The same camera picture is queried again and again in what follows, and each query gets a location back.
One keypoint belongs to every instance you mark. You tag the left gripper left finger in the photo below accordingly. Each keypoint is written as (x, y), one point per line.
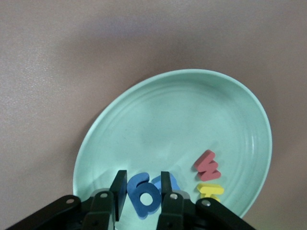
(100, 210)

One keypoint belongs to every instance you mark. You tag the blue foam letter E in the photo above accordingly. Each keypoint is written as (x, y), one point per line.
(173, 181)

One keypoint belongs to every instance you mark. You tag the blue foam letter g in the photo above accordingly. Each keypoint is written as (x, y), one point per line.
(142, 195)

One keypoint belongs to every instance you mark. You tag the red foam letter w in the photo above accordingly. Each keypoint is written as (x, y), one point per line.
(208, 166)

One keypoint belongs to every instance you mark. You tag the green plate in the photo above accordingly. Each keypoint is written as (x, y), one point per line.
(182, 119)

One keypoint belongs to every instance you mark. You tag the yellow foam letter y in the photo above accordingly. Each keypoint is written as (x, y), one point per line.
(211, 190)

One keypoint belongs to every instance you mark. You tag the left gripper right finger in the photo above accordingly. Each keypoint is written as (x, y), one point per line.
(172, 208)

